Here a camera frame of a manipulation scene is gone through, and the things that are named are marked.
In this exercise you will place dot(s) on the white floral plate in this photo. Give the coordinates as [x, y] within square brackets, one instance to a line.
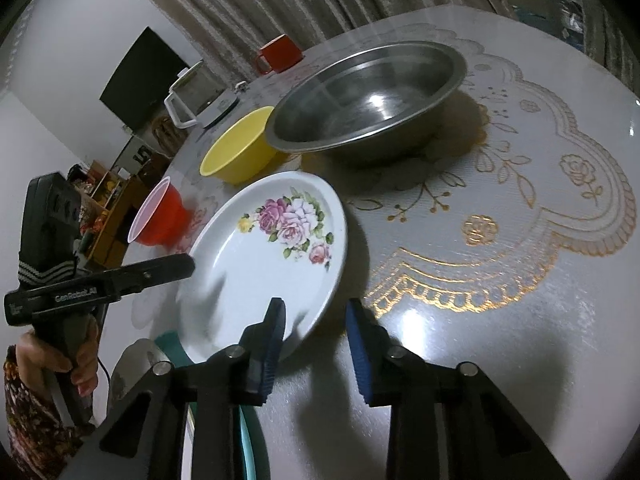
[284, 236]

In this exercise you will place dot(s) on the black wall television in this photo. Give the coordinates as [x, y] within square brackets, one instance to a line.
[142, 80]

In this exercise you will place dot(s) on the lace gold embroidered tablecloth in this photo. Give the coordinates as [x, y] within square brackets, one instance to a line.
[523, 204]

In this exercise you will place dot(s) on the white electric kettle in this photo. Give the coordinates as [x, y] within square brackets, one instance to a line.
[197, 98]

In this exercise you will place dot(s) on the wooden shelf cabinet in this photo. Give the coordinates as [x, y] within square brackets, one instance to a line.
[109, 204]

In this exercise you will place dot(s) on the person's left hand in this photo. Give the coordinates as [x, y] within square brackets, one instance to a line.
[34, 356]

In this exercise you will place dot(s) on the red plastic cup bowl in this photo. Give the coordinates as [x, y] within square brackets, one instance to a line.
[162, 218]

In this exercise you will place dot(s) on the large steel bowl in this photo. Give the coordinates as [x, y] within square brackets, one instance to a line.
[374, 103]

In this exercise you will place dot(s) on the person's left patterned sleeve forearm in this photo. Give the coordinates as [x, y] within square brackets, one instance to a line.
[40, 445]

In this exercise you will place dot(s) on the teal rimmed plate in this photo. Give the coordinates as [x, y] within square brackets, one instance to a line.
[169, 343]

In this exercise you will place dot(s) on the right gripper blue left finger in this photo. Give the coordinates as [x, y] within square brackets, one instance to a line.
[262, 343]

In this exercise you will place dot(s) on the red ceramic mug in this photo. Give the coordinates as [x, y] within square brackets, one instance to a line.
[278, 55]

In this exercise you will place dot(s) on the yellow plastic bowl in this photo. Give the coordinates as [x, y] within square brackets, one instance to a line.
[241, 151]

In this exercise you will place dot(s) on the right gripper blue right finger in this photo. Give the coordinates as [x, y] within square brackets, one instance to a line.
[368, 345]

